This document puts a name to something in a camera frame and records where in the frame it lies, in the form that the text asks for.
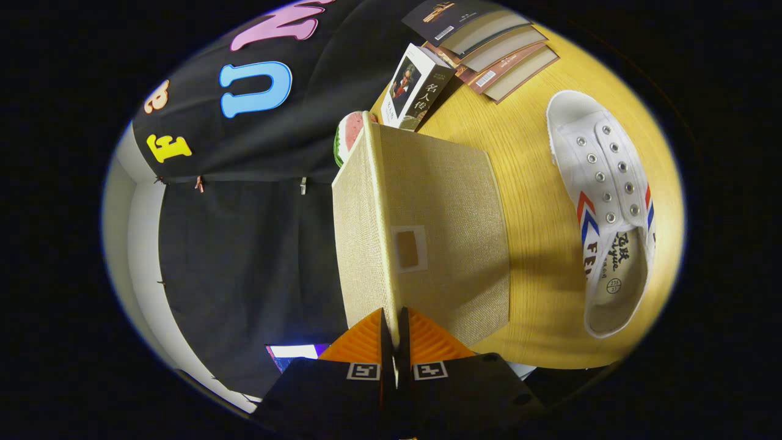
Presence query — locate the grey brown book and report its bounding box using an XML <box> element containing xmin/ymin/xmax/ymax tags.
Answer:
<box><xmin>428</xmin><ymin>26</ymin><xmax>548</xmax><ymax>74</ymax></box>

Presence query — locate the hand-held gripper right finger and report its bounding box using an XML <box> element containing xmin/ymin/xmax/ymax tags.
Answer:
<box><xmin>396</xmin><ymin>307</ymin><xmax>547</xmax><ymax>438</ymax></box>

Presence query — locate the beige fabric storage box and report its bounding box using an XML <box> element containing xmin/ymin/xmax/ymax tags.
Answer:
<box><xmin>332</xmin><ymin>110</ymin><xmax>511</xmax><ymax>349</ymax></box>

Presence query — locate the watermelon slice toy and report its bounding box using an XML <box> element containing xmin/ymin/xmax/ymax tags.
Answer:
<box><xmin>333</xmin><ymin>111</ymin><xmax>379</xmax><ymax>169</ymax></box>

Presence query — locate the black cover book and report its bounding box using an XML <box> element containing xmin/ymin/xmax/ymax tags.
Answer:
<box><xmin>401</xmin><ymin>0</ymin><xmax>532</xmax><ymax>59</ymax></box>

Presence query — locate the white portrait cover book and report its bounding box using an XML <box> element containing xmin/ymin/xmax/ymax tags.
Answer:
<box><xmin>380</xmin><ymin>43</ymin><xmax>456</xmax><ymax>133</ymax></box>

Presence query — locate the white canvas shoe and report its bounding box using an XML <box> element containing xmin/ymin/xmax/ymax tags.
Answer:
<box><xmin>546</xmin><ymin>90</ymin><xmax>658</xmax><ymax>340</ymax></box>

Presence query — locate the reddish brown book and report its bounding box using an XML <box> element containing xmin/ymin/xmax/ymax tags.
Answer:
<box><xmin>457</xmin><ymin>44</ymin><xmax>560</xmax><ymax>105</ymax></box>

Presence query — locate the lit purple white screen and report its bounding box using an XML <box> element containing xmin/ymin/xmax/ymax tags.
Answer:
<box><xmin>265</xmin><ymin>343</ymin><xmax>331</xmax><ymax>374</ymax></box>

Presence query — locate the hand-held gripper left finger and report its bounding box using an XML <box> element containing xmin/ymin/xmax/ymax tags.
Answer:
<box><xmin>254</xmin><ymin>307</ymin><xmax>395</xmax><ymax>438</ymax></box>

